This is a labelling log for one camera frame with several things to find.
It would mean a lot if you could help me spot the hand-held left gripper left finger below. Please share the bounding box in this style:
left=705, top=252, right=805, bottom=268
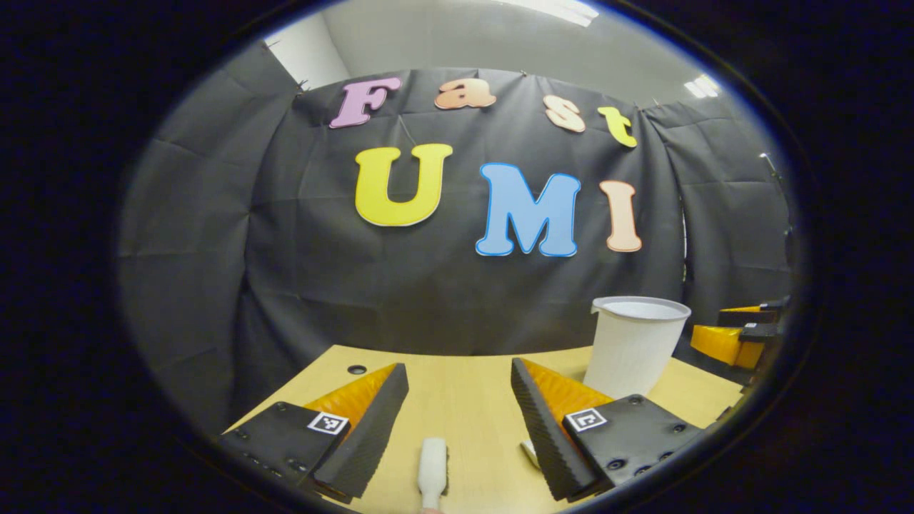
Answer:
left=216, top=363, right=411, bottom=501

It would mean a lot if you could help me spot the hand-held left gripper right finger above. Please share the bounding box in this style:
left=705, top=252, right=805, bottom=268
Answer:
left=510, top=358, right=705, bottom=503

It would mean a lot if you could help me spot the small white broom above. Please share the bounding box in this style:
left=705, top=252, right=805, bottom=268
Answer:
left=417, top=437, right=450, bottom=512

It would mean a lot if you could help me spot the white ribbed garbage bin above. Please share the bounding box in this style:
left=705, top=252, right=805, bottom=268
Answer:
left=583, top=296, right=692, bottom=401

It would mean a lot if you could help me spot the black backdrop cloth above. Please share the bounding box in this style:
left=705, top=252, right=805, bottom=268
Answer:
left=118, top=39, right=793, bottom=436

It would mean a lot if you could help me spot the small ceiling light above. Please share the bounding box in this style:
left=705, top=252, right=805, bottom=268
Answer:
left=683, top=74, right=721, bottom=99

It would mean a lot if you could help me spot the long ceiling light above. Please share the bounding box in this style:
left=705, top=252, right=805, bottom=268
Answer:
left=493, top=0, right=601, bottom=28

